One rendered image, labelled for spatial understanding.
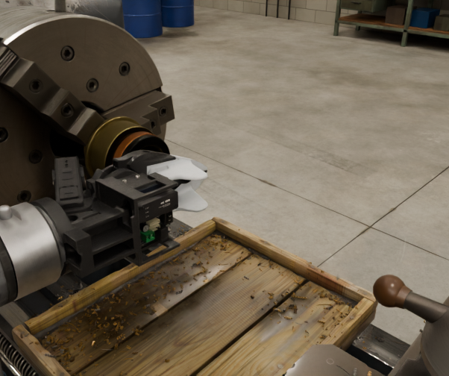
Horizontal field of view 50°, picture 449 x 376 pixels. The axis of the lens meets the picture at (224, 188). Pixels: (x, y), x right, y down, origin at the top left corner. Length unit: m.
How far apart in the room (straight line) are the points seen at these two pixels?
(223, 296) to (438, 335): 0.42
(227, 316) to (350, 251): 1.73
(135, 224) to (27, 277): 0.10
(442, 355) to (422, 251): 2.17
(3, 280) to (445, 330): 0.31
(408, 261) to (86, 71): 1.92
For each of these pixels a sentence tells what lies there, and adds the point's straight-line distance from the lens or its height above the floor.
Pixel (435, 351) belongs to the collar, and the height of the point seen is 1.13.
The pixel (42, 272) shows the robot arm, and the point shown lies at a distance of 0.42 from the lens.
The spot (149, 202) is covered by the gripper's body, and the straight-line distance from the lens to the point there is 0.44.
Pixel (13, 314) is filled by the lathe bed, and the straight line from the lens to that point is 0.76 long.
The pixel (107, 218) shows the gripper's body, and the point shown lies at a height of 1.10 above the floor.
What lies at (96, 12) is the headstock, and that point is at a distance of 0.87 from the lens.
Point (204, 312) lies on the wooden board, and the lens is 0.65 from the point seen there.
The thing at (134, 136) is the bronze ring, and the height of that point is 1.12.
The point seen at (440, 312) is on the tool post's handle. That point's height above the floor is 1.14.
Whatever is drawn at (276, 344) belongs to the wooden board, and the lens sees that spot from 0.62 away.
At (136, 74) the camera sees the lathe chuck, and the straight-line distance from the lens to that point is 0.72.
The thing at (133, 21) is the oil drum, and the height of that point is 0.23.
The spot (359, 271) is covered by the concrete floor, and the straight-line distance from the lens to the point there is 2.23.
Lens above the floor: 1.33
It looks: 28 degrees down
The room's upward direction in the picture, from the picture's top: straight up
